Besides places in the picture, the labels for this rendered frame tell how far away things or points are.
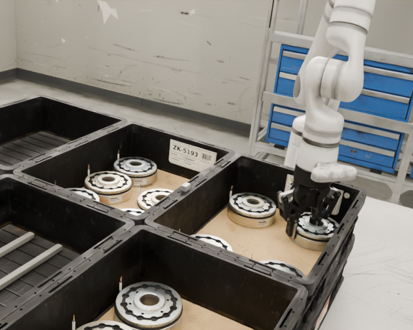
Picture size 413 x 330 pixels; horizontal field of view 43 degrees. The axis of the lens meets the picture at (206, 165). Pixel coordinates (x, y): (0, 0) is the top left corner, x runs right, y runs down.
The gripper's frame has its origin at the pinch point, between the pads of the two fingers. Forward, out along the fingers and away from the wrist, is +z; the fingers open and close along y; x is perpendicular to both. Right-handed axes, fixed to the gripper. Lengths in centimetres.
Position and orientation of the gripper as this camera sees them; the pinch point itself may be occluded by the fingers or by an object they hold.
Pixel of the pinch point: (302, 228)
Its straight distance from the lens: 109.2
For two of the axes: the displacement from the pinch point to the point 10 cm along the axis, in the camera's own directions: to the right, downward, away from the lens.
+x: 3.6, 4.1, -8.4
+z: -1.1, 9.1, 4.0
